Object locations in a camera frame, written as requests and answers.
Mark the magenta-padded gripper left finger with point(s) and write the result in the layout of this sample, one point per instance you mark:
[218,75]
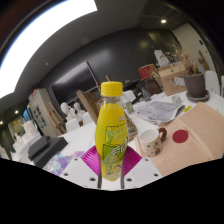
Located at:
[78,170]

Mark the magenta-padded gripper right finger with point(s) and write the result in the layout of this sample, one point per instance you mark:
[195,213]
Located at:
[145,171]

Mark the yellow drink bottle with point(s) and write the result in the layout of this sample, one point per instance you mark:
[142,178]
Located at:
[111,133]

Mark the black flat box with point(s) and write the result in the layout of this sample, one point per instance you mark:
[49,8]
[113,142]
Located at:
[48,150]

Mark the white chair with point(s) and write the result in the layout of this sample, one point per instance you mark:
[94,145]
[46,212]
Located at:
[130,96]
[211,82]
[222,86]
[87,118]
[72,125]

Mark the flat round red coaster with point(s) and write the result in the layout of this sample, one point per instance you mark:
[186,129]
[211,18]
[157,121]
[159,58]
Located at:
[180,136]

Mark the wooden easel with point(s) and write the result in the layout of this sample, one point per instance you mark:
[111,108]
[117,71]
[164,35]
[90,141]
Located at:
[56,118]

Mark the beige wood-grain table mat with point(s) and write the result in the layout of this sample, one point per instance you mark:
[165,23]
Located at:
[196,143]

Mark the white plaster bust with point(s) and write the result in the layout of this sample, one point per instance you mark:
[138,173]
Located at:
[77,110]
[65,109]

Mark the newspaper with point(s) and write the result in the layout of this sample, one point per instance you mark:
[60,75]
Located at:
[160,112]

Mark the small white spray bottle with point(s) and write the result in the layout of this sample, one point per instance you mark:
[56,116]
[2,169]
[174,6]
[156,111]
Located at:
[128,106]

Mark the pale shelf cabinet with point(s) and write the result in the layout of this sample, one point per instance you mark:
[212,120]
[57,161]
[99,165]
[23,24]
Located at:
[41,111]

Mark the small yellow tag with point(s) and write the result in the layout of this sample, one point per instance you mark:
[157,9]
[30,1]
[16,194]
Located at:
[187,108]

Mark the small glass cup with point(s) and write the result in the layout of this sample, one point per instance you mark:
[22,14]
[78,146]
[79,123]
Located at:
[176,99]

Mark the dark brown wooden crate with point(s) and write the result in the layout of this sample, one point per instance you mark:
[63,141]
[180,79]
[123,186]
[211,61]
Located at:
[152,86]

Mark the cardboard box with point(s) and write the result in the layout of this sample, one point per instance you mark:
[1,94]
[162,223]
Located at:
[170,80]

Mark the potted dried plant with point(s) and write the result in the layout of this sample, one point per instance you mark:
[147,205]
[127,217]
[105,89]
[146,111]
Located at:
[195,85]

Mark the red box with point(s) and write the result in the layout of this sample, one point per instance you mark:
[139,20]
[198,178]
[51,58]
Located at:
[146,71]

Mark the white plaster statue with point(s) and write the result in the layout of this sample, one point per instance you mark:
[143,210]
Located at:
[161,58]

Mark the wooden figure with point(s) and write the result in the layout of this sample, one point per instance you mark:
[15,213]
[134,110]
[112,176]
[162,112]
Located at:
[204,60]

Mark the long ceiling light strip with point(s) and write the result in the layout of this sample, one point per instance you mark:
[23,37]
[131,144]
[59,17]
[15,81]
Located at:
[40,36]

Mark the dark wall screen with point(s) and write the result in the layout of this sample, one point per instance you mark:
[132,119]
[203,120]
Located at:
[75,83]

